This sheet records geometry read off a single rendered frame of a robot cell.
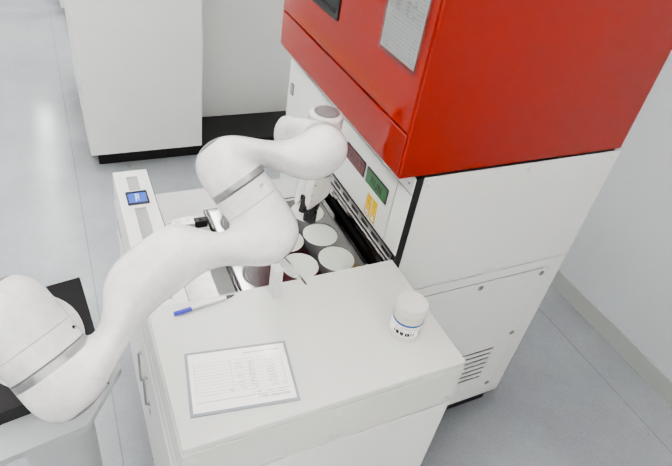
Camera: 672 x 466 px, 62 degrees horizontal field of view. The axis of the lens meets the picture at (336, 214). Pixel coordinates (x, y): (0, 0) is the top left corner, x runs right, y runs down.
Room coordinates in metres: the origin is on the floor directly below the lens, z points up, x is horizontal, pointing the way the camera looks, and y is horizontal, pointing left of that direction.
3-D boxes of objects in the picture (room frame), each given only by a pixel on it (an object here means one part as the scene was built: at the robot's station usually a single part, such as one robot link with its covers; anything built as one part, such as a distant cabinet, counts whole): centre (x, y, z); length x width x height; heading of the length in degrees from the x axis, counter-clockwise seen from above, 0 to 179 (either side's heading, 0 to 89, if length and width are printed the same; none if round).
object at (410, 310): (0.89, -0.20, 1.01); 0.07 x 0.07 x 0.10
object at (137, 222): (1.07, 0.47, 0.89); 0.55 x 0.09 x 0.14; 31
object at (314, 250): (1.20, 0.12, 0.90); 0.34 x 0.34 x 0.01; 31
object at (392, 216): (1.48, 0.03, 1.02); 0.82 x 0.03 x 0.40; 31
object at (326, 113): (1.20, 0.07, 1.25); 0.09 x 0.08 x 0.13; 94
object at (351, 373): (0.82, 0.01, 0.89); 0.62 x 0.35 x 0.14; 121
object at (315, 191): (1.20, 0.07, 1.11); 0.10 x 0.07 x 0.11; 153
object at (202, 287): (1.05, 0.34, 0.87); 0.36 x 0.08 x 0.03; 31
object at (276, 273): (0.94, 0.09, 1.03); 0.06 x 0.04 x 0.13; 121
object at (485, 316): (1.66, -0.26, 0.41); 0.82 x 0.71 x 0.82; 31
